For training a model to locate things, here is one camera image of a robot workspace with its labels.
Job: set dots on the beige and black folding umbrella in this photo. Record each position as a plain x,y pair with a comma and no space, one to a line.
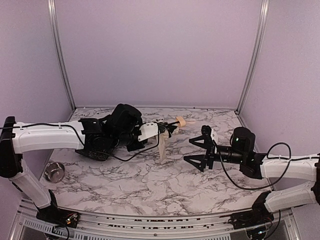
163,139

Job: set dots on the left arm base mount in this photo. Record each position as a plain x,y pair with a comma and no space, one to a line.
55,215

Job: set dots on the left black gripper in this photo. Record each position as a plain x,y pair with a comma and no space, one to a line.
162,127

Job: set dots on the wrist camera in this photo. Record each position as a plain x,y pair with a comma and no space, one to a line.
210,136
151,129

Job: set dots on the left aluminium corner post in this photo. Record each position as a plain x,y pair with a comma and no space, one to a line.
59,53

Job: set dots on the clear glass cup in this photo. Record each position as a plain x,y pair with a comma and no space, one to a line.
54,172

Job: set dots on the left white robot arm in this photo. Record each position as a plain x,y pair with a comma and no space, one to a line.
94,138

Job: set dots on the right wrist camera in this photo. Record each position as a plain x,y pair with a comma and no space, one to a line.
210,136

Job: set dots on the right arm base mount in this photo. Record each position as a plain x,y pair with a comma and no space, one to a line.
256,216

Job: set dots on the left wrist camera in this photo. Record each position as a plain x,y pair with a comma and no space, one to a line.
151,129

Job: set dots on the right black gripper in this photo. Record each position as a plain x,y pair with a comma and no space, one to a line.
208,150

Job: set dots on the right aluminium corner post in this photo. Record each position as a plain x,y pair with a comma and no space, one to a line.
258,42

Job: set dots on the aluminium front rail frame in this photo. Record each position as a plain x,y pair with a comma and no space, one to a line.
102,226

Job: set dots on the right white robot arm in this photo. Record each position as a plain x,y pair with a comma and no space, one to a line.
259,166

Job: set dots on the aluminium corner post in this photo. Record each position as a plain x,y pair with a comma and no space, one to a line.
59,53
258,42

